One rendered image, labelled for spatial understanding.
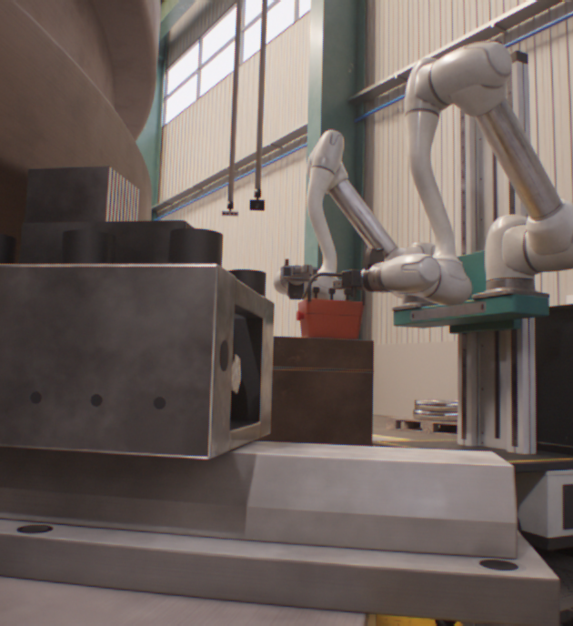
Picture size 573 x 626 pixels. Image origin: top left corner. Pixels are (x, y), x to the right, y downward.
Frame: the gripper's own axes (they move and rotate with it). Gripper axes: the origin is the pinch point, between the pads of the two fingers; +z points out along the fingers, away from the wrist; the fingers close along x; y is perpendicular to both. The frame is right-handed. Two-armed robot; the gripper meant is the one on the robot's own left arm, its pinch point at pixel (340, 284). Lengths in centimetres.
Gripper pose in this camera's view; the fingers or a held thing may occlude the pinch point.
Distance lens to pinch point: 200.0
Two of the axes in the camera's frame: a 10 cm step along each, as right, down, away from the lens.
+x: 8.2, 0.9, 5.6
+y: -0.3, 9.9, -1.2
